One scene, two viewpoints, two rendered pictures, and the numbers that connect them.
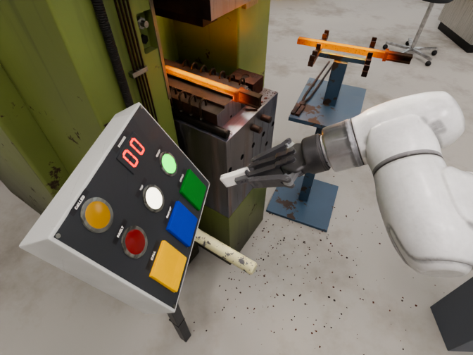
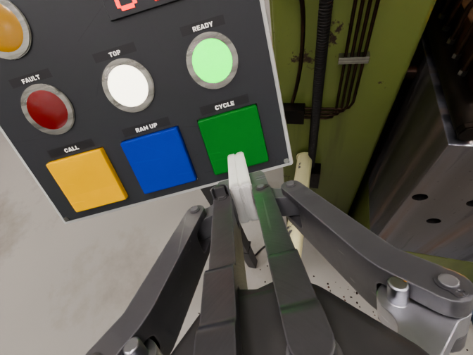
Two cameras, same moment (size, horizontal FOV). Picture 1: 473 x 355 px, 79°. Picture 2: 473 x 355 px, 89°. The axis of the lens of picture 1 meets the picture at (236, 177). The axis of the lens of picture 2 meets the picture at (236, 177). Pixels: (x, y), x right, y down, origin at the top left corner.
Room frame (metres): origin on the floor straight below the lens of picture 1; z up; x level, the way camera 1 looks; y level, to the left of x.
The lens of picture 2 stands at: (0.43, -0.11, 1.23)
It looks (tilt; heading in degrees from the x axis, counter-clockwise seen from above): 54 degrees down; 88
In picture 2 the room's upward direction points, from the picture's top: 20 degrees counter-clockwise
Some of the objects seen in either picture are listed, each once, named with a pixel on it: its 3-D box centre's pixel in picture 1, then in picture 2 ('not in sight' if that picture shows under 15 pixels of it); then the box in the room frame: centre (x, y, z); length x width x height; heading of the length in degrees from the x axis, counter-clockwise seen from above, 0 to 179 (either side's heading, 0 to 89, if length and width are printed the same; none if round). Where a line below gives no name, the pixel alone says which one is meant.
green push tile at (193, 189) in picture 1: (192, 189); (234, 140); (0.45, 0.11, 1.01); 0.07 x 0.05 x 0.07; 172
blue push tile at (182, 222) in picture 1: (181, 224); (160, 160); (0.36, 0.12, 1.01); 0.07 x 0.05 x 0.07; 172
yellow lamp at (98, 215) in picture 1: (97, 215); (0, 27); (0.27, 0.22, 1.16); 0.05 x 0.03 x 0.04; 147
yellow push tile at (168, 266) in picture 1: (167, 266); (90, 179); (0.26, 0.14, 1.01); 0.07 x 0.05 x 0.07; 172
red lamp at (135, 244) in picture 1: (134, 241); (48, 110); (0.26, 0.18, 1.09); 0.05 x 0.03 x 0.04; 147
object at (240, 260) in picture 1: (203, 238); (295, 222); (0.55, 0.12, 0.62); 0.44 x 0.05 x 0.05; 57
